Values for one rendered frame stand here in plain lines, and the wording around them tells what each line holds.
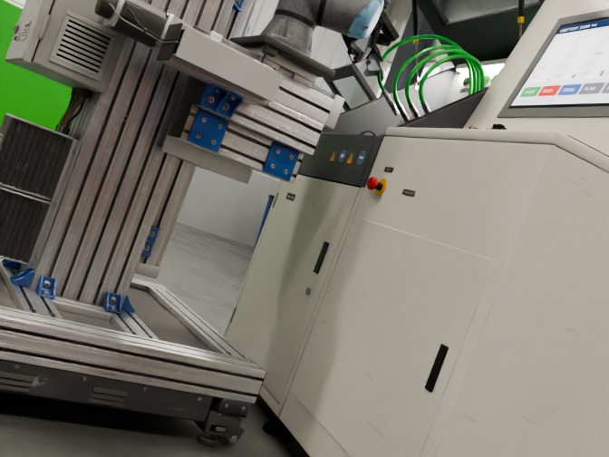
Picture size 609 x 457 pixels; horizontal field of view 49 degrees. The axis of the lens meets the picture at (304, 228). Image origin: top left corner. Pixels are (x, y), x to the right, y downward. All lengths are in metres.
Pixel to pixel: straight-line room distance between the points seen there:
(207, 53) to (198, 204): 7.56
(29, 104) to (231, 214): 4.69
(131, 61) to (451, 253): 0.95
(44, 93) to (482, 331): 4.22
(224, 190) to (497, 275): 7.96
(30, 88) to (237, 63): 3.63
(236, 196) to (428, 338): 7.90
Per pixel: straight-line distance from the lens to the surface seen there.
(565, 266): 1.47
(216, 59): 1.58
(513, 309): 1.41
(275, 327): 2.22
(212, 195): 9.15
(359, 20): 1.82
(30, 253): 1.90
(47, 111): 5.19
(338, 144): 2.24
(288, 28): 1.82
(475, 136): 1.61
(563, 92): 1.89
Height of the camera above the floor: 0.65
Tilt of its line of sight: 1 degrees down
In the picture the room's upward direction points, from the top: 20 degrees clockwise
